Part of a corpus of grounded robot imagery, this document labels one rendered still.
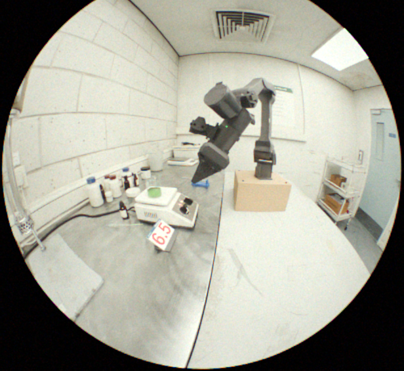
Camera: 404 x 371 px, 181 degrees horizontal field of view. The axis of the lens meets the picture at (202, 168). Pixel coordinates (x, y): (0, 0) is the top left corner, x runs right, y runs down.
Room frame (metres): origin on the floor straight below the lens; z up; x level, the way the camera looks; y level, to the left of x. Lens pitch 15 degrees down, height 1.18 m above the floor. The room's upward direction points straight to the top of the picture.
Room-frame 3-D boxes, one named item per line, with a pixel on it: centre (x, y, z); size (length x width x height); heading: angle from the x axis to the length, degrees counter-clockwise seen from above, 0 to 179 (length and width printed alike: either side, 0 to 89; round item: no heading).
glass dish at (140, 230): (0.29, 0.19, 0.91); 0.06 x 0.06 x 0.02
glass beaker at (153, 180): (0.38, 0.15, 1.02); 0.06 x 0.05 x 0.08; 110
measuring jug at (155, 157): (1.02, 0.39, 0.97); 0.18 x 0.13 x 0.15; 81
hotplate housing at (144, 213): (0.39, 0.13, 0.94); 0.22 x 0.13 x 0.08; 84
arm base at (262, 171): (0.49, -0.25, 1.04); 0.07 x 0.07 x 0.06; 87
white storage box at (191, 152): (1.62, 0.16, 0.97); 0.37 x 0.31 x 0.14; 169
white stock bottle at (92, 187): (0.41, 0.50, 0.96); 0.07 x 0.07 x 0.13
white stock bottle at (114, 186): (0.52, 0.44, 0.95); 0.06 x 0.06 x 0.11
